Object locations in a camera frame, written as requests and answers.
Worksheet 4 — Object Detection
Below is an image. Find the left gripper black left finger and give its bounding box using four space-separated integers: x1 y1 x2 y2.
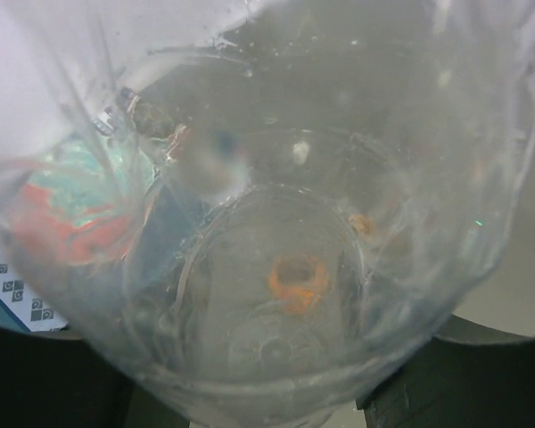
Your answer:
0 327 133 427

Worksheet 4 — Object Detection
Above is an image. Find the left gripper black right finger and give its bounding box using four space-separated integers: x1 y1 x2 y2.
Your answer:
356 316 535 427

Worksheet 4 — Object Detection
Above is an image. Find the orange bottle cap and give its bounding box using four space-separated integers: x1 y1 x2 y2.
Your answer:
267 254 330 316

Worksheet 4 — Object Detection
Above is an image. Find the white bottle cap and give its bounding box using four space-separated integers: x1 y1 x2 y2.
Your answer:
292 140 310 165

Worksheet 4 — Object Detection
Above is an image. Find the blue patterned placemat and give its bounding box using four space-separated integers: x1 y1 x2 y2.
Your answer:
0 252 68 333

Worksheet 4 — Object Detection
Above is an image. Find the red teal patterned plate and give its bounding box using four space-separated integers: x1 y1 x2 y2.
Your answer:
0 138 160 267

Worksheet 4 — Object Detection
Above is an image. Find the colourful mandala napkin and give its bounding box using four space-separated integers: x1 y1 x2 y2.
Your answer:
93 86 193 161

